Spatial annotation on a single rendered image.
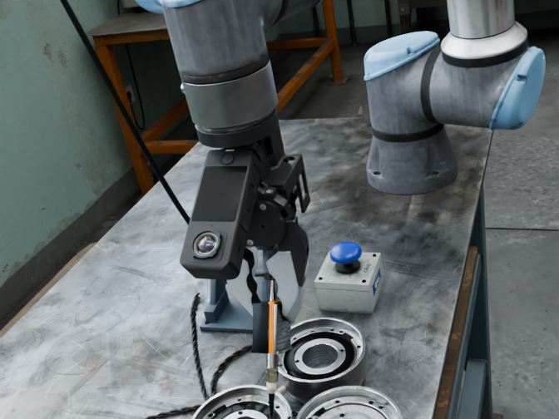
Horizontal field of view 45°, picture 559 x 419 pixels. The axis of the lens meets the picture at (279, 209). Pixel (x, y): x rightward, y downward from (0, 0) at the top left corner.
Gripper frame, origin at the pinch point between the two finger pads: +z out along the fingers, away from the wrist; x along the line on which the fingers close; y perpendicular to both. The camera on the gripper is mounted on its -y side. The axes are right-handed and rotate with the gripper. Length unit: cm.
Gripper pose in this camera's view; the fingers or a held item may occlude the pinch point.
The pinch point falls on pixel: (271, 314)
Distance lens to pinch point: 66.7
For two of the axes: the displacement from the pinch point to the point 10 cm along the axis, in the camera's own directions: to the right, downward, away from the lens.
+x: -9.4, 0.1, 3.4
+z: 1.8, 8.6, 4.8
